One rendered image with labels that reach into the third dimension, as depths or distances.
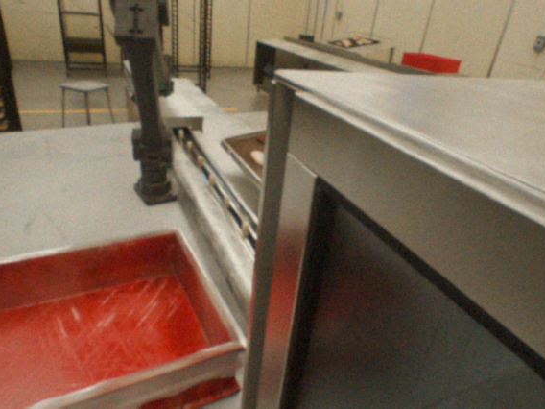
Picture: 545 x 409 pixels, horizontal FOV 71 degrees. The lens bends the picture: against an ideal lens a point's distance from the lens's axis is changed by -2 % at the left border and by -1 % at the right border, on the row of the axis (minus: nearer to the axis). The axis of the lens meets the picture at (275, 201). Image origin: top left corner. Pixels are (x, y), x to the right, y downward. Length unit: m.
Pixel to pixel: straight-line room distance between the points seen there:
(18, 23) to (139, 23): 7.25
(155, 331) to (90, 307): 0.13
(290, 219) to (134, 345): 0.55
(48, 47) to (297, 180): 7.94
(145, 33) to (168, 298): 0.50
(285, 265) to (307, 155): 0.06
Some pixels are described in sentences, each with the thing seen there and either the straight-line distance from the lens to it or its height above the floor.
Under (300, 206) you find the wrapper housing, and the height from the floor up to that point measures 1.26.
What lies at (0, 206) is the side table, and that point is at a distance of 1.16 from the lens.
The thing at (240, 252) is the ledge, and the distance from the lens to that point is 0.82.
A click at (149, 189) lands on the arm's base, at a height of 0.85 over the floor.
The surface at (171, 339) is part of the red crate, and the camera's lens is 0.70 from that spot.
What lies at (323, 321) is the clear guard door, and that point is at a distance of 0.17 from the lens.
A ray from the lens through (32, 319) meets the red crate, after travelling 0.78.
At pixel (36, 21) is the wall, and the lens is 8.03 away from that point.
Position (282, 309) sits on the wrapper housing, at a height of 1.20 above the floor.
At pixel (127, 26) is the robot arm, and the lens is 0.83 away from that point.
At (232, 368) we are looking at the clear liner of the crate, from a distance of 0.56.
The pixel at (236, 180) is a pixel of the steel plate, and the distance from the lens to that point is 1.23.
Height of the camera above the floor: 1.33
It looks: 27 degrees down
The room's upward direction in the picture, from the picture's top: 6 degrees clockwise
